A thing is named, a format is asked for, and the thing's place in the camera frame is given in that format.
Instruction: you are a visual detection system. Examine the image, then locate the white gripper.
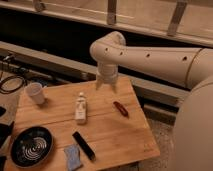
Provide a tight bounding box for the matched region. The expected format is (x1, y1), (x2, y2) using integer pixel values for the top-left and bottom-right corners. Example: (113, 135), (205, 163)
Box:
(96, 69), (118, 93)

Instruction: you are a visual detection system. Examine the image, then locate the black ceramic bowl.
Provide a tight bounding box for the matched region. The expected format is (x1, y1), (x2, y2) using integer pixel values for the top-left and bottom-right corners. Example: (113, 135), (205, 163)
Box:
(10, 126), (53, 168)

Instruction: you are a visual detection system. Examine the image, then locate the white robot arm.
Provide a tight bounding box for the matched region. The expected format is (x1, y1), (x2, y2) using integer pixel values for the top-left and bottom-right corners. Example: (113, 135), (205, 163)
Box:
(90, 31), (213, 171)

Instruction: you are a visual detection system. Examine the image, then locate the red pocket knife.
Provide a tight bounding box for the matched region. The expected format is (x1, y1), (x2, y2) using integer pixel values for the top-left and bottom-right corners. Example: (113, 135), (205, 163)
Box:
(113, 101), (129, 118)

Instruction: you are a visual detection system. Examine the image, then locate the small clear plastic bottle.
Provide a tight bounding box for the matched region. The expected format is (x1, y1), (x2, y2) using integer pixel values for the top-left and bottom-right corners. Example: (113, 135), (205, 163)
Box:
(75, 92), (87, 124)

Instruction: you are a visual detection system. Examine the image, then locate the white paper cup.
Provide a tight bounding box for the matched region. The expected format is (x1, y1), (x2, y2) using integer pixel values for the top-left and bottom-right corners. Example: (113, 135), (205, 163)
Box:
(25, 82), (45, 105)

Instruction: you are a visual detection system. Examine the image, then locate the black rectangular bar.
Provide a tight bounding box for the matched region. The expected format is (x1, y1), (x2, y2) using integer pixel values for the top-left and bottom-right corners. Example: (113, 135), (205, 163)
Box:
(72, 132), (96, 161)

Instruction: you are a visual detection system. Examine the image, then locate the blue sponge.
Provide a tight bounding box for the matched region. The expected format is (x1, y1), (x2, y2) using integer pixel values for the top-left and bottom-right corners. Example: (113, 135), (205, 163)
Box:
(64, 144), (82, 171)

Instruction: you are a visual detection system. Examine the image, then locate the black device at left edge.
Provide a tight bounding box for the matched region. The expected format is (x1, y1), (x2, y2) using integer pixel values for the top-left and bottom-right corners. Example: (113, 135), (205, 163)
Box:
(0, 106), (14, 171)

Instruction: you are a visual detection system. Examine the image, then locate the black coiled cable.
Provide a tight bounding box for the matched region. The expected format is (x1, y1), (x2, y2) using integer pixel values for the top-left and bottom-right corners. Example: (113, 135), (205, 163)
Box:
(0, 66), (29, 95)

